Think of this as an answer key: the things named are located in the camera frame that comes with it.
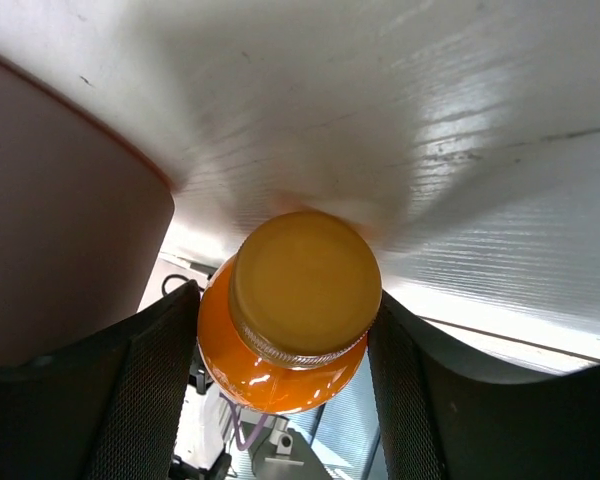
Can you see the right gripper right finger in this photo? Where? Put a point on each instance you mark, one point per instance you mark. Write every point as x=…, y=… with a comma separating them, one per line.
x=449, y=411

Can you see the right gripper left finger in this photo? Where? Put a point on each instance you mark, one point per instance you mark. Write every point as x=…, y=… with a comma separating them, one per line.
x=107, y=406

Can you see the orange juice bottle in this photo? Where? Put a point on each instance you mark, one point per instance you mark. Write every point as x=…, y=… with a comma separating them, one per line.
x=283, y=324

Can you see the dark red plastic bin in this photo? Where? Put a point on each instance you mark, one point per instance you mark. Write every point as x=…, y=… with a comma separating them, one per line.
x=82, y=218

